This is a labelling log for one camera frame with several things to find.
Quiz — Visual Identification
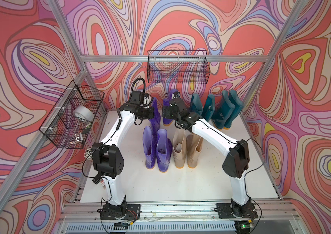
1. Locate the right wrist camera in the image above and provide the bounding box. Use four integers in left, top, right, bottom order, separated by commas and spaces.
170, 90, 181, 99

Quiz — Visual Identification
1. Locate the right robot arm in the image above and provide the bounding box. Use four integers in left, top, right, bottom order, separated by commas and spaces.
162, 97, 250, 207

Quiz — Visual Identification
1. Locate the beige boot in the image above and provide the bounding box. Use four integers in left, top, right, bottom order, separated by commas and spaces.
186, 134, 203, 168
172, 129, 186, 169

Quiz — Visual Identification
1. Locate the black wire basket left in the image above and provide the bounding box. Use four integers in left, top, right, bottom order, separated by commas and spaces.
39, 81, 104, 149

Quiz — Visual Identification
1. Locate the black wire basket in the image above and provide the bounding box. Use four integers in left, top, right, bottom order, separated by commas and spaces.
147, 49, 210, 84
39, 81, 104, 149

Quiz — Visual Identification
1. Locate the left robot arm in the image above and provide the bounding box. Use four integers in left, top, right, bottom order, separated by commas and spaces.
91, 103, 159, 206

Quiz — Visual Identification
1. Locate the beige boot front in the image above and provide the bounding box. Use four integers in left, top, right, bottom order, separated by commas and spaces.
186, 134, 203, 168

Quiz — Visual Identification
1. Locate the black wire basket back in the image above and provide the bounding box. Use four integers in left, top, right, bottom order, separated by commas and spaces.
147, 49, 210, 84

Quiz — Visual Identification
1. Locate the teal boot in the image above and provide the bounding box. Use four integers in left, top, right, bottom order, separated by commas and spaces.
202, 94, 215, 122
224, 89, 244, 129
189, 93, 203, 116
212, 91, 234, 129

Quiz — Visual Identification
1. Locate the purple boot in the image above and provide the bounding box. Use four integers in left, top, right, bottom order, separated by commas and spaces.
162, 89, 181, 126
150, 97, 161, 137
143, 126, 157, 169
156, 129, 172, 173

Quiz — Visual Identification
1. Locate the white tape roll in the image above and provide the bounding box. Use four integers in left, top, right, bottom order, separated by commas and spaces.
73, 105, 94, 122

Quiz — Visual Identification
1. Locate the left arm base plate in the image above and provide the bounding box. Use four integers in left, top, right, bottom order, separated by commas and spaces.
97, 203, 141, 221

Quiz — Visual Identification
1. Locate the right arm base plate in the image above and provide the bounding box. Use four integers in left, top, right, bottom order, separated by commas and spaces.
214, 201, 258, 220

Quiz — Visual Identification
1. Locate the purple boot front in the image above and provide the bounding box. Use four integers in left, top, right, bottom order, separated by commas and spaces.
143, 126, 157, 169

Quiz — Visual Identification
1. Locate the small red white packet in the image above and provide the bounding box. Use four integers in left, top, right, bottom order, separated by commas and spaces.
100, 178, 106, 190

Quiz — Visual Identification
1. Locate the bundle of white sticks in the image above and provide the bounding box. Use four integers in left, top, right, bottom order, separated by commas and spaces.
84, 147, 93, 161

